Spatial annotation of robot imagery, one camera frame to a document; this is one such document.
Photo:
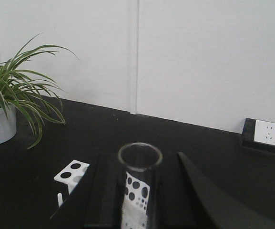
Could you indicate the white wall conduit strip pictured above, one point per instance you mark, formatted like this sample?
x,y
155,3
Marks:
x,y
133,53

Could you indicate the white wall socket plate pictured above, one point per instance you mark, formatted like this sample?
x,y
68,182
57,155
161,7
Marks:
x,y
264,132

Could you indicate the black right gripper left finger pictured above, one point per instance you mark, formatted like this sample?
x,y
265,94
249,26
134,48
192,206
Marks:
x,y
95,202

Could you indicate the white test tube rack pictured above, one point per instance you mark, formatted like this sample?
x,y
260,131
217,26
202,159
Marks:
x,y
71,176

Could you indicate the tall clear test tube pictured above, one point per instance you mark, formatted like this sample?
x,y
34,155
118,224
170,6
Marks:
x,y
139,180

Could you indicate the black socket base box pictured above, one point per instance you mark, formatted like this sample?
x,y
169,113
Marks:
x,y
247,137

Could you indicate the green spider plant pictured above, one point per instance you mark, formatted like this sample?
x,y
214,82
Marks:
x,y
23,87

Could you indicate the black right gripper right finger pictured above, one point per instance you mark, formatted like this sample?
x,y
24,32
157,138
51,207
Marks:
x,y
224,211

